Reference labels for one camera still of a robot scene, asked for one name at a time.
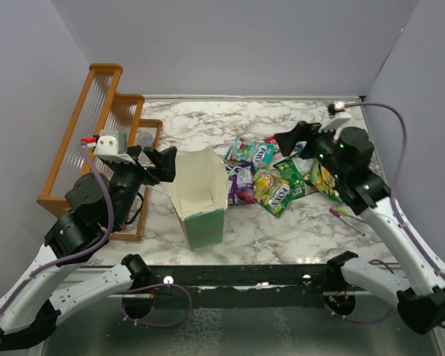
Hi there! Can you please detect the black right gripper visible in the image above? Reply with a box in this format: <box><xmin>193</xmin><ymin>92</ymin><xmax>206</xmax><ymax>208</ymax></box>
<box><xmin>274</xmin><ymin>119</ymin><xmax>346</xmax><ymax>180</ymax></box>

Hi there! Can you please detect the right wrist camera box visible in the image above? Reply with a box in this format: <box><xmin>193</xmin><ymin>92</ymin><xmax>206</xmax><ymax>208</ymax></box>
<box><xmin>319</xmin><ymin>101</ymin><xmax>352</xmax><ymax>132</ymax></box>

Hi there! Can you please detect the green spring tea packet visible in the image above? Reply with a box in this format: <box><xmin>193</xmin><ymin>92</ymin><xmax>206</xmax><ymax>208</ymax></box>
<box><xmin>273</xmin><ymin>155</ymin><xmax>315</xmax><ymax>200</ymax></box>

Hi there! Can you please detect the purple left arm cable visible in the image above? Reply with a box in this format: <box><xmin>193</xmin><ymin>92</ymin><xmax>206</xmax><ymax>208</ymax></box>
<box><xmin>0</xmin><ymin>142</ymin><xmax>194</xmax><ymax>346</ymax></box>

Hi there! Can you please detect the teal barley mint packet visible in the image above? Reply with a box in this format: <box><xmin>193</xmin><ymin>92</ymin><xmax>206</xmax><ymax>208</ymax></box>
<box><xmin>224</xmin><ymin>136</ymin><xmax>276</xmax><ymax>171</ymax></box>

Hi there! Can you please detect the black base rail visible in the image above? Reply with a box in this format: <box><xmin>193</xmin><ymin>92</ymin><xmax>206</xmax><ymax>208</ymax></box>
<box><xmin>120</xmin><ymin>261</ymin><xmax>370</xmax><ymax>320</ymax></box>

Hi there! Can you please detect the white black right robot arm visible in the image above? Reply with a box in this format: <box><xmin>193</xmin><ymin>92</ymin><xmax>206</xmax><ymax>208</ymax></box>
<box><xmin>274</xmin><ymin>121</ymin><xmax>445</xmax><ymax>334</ymax></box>

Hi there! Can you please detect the green illustrated paper bag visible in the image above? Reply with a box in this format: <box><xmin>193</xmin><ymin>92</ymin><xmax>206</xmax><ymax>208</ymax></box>
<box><xmin>168</xmin><ymin>147</ymin><xmax>228</xmax><ymax>251</ymax></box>

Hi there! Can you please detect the green mango apple tea packet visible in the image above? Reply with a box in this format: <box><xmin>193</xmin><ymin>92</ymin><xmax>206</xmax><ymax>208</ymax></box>
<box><xmin>252</xmin><ymin>169</ymin><xmax>291</xmax><ymax>218</ymax></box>

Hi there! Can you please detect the wooden acrylic display rack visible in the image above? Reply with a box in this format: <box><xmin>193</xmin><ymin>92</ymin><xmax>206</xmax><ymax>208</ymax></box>
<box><xmin>37</xmin><ymin>64</ymin><xmax>177</xmax><ymax>241</ymax></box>

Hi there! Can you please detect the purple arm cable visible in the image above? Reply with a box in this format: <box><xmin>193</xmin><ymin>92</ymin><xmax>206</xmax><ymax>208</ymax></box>
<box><xmin>0</xmin><ymin>142</ymin><xmax>194</xmax><ymax>346</ymax></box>
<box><xmin>324</xmin><ymin>102</ymin><xmax>445</xmax><ymax>333</ymax></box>

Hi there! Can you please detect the clear plastic cup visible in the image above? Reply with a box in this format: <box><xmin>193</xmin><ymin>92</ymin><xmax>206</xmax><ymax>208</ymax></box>
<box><xmin>136</xmin><ymin>131</ymin><xmax>156</xmax><ymax>148</ymax></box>

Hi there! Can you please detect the dark purple snack packet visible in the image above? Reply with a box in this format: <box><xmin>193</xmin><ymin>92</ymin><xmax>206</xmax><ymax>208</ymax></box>
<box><xmin>225</xmin><ymin>162</ymin><xmax>256</xmax><ymax>205</ymax></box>

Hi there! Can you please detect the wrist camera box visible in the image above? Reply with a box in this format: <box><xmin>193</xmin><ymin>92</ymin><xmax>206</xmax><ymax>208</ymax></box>
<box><xmin>80</xmin><ymin>129</ymin><xmax>134</xmax><ymax>163</ymax></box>
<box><xmin>319</xmin><ymin>101</ymin><xmax>352</xmax><ymax>132</ymax></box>

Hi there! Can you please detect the yellow green snack packet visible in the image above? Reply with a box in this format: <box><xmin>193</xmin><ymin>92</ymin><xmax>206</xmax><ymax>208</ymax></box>
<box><xmin>304</xmin><ymin>160</ymin><xmax>342</xmax><ymax>202</ymax></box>

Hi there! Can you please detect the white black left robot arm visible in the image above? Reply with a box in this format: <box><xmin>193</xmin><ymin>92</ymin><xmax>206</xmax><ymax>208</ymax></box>
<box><xmin>0</xmin><ymin>144</ymin><xmax>177</xmax><ymax>352</ymax></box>

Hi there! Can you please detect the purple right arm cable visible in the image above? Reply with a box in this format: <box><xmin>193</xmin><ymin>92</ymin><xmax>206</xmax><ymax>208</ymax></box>
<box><xmin>324</xmin><ymin>102</ymin><xmax>445</xmax><ymax>333</ymax></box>

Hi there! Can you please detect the green capped marker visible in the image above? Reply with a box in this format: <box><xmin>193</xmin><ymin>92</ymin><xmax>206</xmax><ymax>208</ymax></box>
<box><xmin>335</xmin><ymin>208</ymin><xmax>363</xmax><ymax>222</ymax></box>

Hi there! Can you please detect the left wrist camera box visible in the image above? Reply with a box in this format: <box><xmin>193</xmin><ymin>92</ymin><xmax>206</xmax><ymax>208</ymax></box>
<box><xmin>80</xmin><ymin>129</ymin><xmax>134</xmax><ymax>163</ymax></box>

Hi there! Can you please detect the blue snack packet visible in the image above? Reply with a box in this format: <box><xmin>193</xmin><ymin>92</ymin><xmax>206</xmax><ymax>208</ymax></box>
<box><xmin>295</xmin><ymin>142</ymin><xmax>305</xmax><ymax>153</ymax></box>

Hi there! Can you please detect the red snack packet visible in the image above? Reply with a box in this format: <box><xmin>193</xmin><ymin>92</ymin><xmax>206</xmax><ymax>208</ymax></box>
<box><xmin>263</xmin><ymin>136</ymin><xmax>280</xmax><ymax>153</ymax></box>

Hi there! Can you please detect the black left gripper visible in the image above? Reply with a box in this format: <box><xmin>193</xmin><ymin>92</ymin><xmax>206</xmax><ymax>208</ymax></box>
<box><xmin>110</xmin><ymin>145</ymin><xmax>177</xmax><ymax>228</ymax></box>

